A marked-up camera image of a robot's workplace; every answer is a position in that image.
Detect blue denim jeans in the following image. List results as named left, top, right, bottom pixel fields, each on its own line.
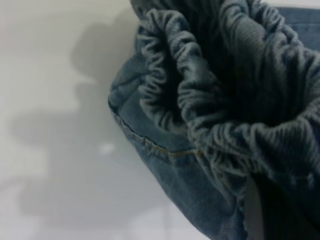
left=107, top=0, right=320, bottom=240

